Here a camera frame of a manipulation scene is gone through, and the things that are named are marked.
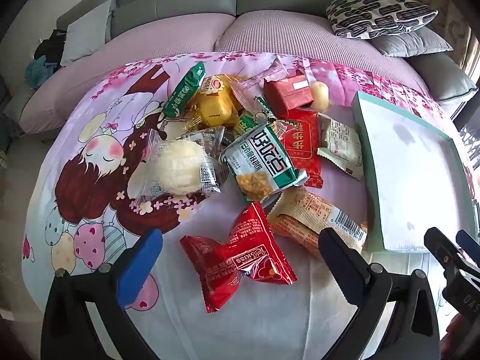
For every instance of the light grey pillow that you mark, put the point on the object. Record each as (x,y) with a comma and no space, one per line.
(87,34)

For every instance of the red foil box packet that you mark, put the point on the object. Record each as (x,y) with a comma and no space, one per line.
(287,94)

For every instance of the black white patterned pillow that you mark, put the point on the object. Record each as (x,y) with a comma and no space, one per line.
(369,19)

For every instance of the green stick snack packet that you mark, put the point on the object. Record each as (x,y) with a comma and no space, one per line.
(184,91)

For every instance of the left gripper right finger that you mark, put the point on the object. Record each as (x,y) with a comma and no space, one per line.
(346,265)

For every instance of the dark clothes pile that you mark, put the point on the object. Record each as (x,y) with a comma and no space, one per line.
(53,47)

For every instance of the clear white bun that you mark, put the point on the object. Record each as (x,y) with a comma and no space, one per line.
(185,165)

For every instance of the cream white snack packet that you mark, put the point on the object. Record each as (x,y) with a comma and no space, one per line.
(341,145)

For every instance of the green white walnut cake packet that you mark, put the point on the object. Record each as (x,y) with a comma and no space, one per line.
(261,165)

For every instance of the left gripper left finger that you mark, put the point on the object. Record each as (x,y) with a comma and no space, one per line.
(134,265)

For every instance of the pink cartoon tablecloth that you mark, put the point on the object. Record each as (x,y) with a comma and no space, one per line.
(81,217)

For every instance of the teal white tray box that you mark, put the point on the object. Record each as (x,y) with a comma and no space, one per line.
(414,175)

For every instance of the red heart snack packet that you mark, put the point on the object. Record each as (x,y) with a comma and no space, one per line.
(250,250)

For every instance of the pink sofa seat cover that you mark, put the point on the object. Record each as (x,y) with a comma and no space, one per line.
(276,31)

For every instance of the pink wafer packet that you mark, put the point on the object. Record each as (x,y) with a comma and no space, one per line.
(249,91)

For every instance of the teal cloth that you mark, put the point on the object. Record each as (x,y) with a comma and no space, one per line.
(39,71)

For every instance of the yellow cake packet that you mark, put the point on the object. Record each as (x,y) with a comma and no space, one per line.
(214,104)

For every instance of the person's hand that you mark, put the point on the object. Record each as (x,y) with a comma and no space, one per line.
(461,340)

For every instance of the yellow jelly cup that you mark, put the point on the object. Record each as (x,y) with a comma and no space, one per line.
(320,96)

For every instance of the beige orange biscuit packet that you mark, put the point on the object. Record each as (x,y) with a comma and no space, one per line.
(302,215)

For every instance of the small green snack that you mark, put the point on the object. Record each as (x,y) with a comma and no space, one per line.
(252,119)

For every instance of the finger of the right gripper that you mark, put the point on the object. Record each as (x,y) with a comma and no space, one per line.
(442,249)
(468,244)

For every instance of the red gold pastry packet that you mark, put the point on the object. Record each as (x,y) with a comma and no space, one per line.
(301,141)

